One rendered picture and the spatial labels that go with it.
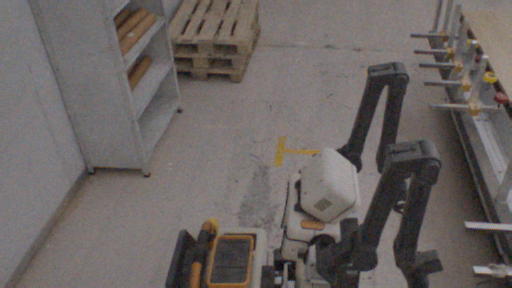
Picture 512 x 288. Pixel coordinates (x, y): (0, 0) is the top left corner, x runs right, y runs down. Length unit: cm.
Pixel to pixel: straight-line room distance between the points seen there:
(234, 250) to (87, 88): 184
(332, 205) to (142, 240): 197
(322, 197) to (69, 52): 221
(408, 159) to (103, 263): 237
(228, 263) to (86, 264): 153
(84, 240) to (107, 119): 80
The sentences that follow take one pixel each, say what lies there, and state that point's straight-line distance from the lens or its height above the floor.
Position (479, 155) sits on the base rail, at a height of 70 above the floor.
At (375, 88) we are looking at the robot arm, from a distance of 156.
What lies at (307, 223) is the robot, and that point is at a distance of 151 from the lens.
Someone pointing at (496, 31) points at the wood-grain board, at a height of 90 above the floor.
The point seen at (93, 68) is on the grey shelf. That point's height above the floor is 90.
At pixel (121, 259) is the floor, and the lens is 319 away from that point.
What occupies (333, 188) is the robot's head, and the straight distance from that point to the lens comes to 142.
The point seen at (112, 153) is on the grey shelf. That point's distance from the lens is 364.
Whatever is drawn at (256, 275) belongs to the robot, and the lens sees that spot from 192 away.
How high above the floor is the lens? 235
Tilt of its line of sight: 36 degrees down
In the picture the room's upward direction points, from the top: 2 degrees clockwise
